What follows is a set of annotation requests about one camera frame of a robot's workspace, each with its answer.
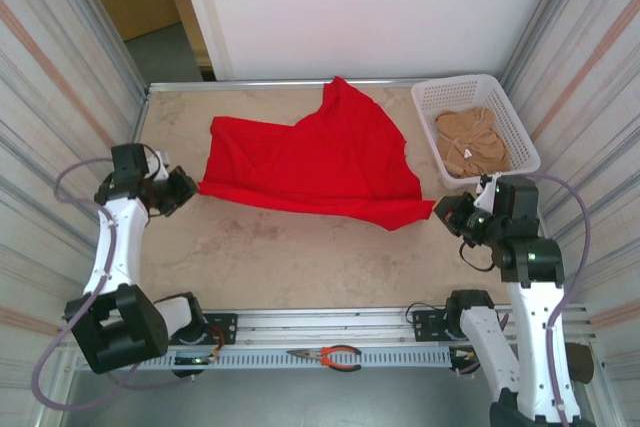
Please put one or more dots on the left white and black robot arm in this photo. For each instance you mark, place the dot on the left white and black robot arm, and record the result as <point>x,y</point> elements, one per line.
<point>117,242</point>

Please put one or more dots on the white perforated plastic basket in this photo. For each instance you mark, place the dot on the white perforated plastic basket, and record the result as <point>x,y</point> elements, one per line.
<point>450,92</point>

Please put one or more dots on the red t-shirt with bear print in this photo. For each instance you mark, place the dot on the red t-shirt with bear print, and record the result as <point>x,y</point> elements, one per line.
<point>320,162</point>

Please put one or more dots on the small control circuit board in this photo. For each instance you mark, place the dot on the small control circuit board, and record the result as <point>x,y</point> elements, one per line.
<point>461,356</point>
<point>192,360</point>

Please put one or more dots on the wide aluminium mounting rail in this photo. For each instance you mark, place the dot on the wide aluminium mounting rail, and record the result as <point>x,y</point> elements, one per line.
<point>325,319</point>

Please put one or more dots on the tan crumpled garment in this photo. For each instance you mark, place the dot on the tan crumpled garment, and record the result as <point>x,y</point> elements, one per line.
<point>472,142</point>

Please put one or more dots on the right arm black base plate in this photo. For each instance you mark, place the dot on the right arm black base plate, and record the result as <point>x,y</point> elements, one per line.
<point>425,324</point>

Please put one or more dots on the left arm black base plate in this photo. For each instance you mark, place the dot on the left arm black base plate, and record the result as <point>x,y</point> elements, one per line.
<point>222,327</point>

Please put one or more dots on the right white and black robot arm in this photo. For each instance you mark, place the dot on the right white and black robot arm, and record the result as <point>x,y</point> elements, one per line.
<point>535,342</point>

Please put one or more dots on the thin aluminium table edge rail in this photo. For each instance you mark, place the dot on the thin aluminium table edge rail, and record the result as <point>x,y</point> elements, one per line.
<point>250,83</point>

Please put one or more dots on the dark brown cloth bag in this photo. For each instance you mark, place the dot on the dark brown cloth bag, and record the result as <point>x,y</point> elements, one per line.
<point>580,362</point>

